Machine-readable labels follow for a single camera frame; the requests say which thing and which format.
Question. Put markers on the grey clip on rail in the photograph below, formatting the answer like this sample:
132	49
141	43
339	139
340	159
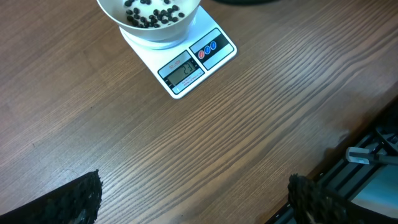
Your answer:
364	156

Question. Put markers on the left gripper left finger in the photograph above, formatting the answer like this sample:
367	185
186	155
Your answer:
75	202

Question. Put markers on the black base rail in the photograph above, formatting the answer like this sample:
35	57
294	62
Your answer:
348	179

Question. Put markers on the black beans in bowl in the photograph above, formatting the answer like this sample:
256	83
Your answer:
153	14

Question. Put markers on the white bowl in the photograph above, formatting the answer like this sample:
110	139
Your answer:
114	9

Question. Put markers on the white digital kitchen scale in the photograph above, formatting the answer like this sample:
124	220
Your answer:
183	64

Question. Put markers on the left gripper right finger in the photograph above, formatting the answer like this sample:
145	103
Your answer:
312	203

